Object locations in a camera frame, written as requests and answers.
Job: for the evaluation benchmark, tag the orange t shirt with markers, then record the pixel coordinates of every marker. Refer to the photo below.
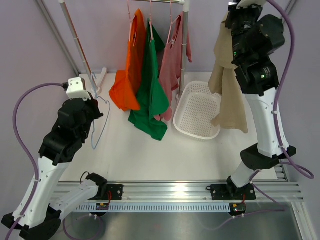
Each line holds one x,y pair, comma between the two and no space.
128,81

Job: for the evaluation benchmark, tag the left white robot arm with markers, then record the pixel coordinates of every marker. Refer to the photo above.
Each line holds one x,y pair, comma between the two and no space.
37,217

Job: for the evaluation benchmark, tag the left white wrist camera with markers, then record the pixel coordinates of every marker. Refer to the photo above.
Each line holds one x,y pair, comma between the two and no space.
77,89

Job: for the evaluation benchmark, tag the beige t shirt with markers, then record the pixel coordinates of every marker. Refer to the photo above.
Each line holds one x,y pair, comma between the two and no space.
223,81

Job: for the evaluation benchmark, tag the aluminium mounting rail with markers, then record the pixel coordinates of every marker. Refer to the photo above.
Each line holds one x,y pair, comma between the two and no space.
196,191

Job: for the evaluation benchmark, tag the pink t shirt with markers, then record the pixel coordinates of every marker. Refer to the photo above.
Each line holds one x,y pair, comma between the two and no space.
170,71

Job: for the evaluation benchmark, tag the pink hanger of green shirt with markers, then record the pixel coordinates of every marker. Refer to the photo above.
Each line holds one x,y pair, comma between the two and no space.
150,20

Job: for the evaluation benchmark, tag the pink hanger of orange shirt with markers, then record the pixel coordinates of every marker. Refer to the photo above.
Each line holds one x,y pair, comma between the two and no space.
131,22

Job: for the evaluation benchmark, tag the white perforated laundry basket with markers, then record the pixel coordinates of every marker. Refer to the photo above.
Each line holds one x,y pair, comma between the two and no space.
195,111

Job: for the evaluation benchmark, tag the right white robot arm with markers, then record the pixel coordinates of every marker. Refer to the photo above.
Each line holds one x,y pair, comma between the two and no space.
254,39

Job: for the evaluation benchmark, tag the metal clothes rack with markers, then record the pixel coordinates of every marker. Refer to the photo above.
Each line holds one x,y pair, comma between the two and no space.
96,85

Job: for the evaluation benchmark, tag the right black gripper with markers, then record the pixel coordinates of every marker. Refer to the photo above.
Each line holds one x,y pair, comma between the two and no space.
234,12

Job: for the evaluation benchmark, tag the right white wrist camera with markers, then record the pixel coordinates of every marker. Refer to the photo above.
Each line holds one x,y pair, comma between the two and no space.
238,4

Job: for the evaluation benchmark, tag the white slotted cable duct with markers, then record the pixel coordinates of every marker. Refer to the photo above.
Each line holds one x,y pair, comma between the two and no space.
153,207

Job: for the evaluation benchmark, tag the green t shirt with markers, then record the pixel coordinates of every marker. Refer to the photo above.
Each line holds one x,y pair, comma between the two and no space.
151,96

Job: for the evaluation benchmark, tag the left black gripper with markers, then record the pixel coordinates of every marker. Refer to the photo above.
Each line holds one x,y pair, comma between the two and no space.
94,104

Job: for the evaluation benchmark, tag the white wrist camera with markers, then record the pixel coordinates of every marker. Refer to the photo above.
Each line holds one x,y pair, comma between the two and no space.
77,89
238,4

